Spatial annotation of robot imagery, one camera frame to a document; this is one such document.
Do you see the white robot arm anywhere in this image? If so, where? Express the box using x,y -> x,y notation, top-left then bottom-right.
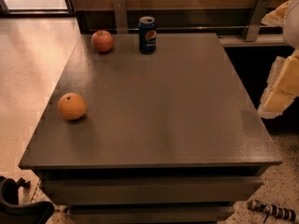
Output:
258,0 -> 299,119

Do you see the blue pepsi can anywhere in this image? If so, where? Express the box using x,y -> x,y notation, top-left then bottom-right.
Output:
138,16 -> 156,54

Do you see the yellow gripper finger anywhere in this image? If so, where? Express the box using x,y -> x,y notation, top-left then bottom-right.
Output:
258,49 -> 299,119
262,1 -> 291,27

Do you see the black striped cylinder tool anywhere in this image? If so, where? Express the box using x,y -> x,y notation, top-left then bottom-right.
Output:
247,199 -> 299,222

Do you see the grey drawer cabinet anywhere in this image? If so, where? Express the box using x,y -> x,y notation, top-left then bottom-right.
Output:
20,34 -> 281,224

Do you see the red apple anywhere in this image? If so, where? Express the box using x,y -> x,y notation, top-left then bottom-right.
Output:
92,30 -> 114,53

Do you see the right metal bracket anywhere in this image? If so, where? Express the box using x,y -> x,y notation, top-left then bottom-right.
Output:
242,0 -> 271,42

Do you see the left metal bracket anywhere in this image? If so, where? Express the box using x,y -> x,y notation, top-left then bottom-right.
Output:
113,0 -> 128,34

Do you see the orange fruit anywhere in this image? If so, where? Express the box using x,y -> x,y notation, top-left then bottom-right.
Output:
58,92 -> 87,120

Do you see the black chair base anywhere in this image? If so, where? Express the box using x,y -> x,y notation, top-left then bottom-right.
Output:
0,175 -> 56,224

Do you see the metal bracket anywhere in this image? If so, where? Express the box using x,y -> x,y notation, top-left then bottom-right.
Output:
242,0 -> 271,42
113,0 -> 128,34

